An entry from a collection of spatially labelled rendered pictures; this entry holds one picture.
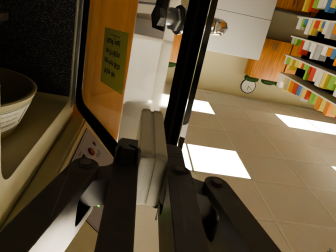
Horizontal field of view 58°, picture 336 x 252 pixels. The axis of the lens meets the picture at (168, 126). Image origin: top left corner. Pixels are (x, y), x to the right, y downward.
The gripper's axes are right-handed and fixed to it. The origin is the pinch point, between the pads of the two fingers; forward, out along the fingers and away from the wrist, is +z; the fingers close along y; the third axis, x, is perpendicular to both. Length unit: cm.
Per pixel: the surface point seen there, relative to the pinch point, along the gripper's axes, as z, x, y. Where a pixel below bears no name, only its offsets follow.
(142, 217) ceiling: 161, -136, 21
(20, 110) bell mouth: 16.6, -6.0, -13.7
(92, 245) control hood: 11.8, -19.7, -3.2
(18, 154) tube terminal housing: 13.6, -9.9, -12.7
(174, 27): 11.8, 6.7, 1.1
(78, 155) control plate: 24.0, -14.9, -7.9
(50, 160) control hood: 19.8, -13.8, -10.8
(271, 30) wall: 560, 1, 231
